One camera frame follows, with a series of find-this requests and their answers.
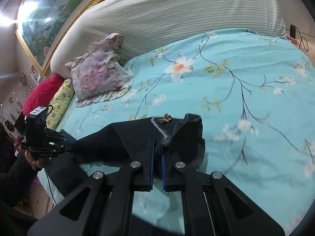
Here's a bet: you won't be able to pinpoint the black pants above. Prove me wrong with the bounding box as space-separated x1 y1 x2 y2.
46 113 206 197

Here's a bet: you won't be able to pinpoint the left hand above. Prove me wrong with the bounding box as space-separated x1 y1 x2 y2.
25 150 49 171

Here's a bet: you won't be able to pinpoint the yellow floral bolster pillow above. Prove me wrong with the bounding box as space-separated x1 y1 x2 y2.
46 79 75 130

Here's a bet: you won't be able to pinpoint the red blanket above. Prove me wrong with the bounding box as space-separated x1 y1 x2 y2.
22 74 65 116

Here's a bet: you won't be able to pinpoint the purple floral pillow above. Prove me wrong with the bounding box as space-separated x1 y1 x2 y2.
65 33 133 108

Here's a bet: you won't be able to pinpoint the light blue floral bedsheet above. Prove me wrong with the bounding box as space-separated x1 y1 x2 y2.
36 27 315 235

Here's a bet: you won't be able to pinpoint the gold framed landscape painting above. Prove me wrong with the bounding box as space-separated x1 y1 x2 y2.
16 0 104 76

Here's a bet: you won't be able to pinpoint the white striped headboard cushion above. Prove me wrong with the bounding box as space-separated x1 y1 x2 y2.
50 0 285 79

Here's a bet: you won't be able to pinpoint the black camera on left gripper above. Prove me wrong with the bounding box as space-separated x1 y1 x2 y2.
26 106 49 138

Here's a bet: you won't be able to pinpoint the black charger with cable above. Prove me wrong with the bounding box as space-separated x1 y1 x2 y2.
285 24 309 52

